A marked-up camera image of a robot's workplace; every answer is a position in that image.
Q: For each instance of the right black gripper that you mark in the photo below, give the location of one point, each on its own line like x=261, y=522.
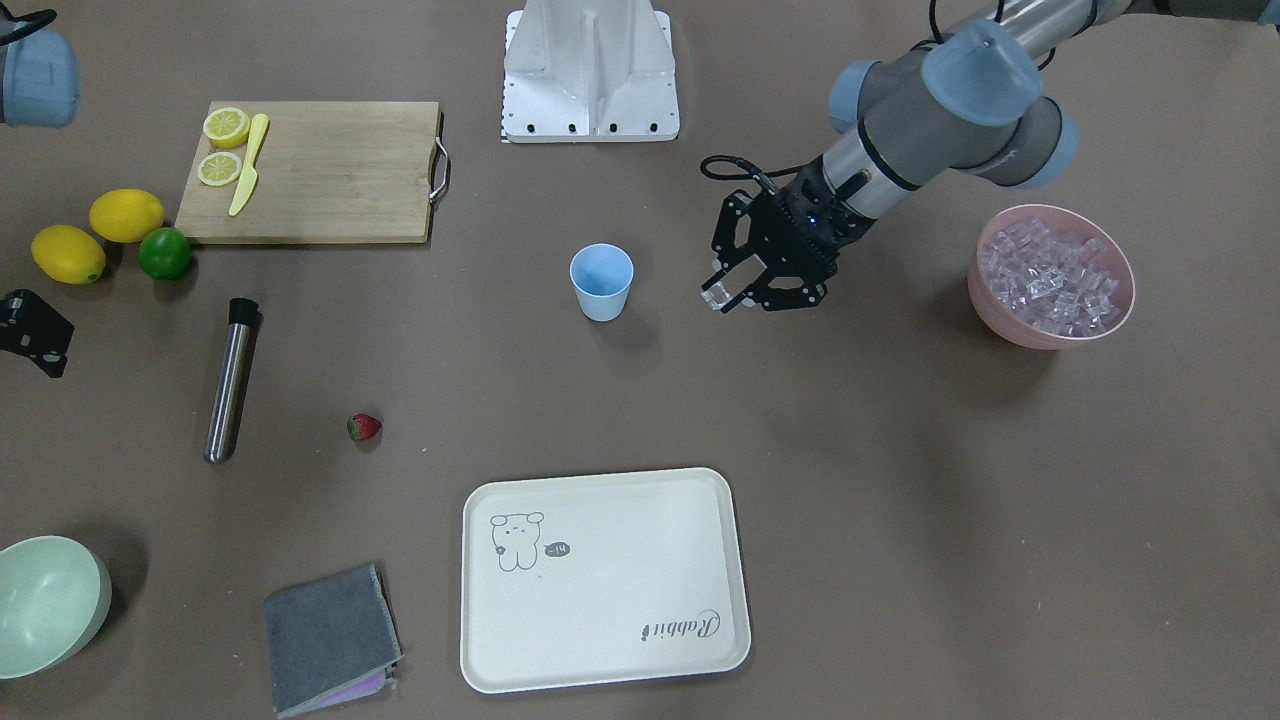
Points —
x=30, y=326

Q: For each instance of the steel muddler black tip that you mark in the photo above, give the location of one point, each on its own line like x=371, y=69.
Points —
x=236, y=362

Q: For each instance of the lemon half upper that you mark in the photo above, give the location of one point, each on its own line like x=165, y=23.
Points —
x=227, y=128

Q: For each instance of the green lime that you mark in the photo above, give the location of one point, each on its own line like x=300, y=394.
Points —
x=165, y=254

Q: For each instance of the yellow plastic knife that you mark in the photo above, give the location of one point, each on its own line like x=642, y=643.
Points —
x=249, y=177

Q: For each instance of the yellow lemon outer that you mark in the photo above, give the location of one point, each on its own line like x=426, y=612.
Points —
x=68, y=254

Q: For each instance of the lemon half lower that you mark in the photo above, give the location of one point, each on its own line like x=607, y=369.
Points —
x=219, y=169

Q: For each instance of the pink bowl of ice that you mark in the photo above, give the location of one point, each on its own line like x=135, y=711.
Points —
x=1048, y=278

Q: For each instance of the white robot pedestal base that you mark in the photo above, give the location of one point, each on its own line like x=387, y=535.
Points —
x=589, y=72

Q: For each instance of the light blue plastic cup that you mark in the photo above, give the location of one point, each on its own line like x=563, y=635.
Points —
x=601, y=275

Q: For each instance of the red strawberry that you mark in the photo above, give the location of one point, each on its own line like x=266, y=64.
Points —
x=362, y=427

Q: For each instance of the grey folded cloth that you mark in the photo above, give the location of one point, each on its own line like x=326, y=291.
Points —
x=330, y=641

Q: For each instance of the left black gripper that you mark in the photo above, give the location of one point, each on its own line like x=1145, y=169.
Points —
x=797, y=243

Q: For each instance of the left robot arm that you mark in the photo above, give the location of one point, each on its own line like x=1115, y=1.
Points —
x=969, y=98

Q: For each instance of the yellow lemon near board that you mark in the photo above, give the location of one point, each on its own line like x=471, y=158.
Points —
x=126, y=215

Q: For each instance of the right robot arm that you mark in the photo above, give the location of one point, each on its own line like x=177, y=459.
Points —
x=41, y=87

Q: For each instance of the mint green bowl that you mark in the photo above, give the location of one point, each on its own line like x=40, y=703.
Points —
x=55, y=595

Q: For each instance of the cream rabbit tray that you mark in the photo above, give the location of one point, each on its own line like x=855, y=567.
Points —
x=601, y=579

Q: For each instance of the wooden cutting board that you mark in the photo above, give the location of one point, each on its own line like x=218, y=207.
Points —
x=329, y=172

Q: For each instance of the lemon half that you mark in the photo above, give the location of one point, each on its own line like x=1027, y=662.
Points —
x=227, y=128
x=219, y=169

